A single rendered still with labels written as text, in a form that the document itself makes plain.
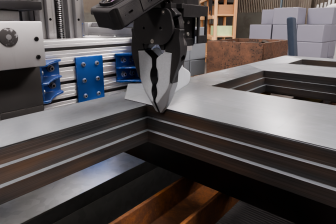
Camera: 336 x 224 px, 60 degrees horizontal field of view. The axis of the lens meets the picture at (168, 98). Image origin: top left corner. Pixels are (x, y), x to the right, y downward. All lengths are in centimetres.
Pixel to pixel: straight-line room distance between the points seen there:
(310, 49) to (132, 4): 502
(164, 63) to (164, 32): 4
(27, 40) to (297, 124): 50
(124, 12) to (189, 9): 10
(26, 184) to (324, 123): 35
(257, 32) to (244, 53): 165
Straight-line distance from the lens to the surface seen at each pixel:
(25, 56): 64
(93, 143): 39
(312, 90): 78
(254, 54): 398
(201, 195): 57
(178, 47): 37
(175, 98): 48
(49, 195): 61
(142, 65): 42
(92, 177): 64
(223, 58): 417
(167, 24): 38
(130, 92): 53
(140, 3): 35
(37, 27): 65
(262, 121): 39
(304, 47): 533
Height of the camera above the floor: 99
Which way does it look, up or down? 14 degrees down
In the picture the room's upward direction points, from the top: straight up
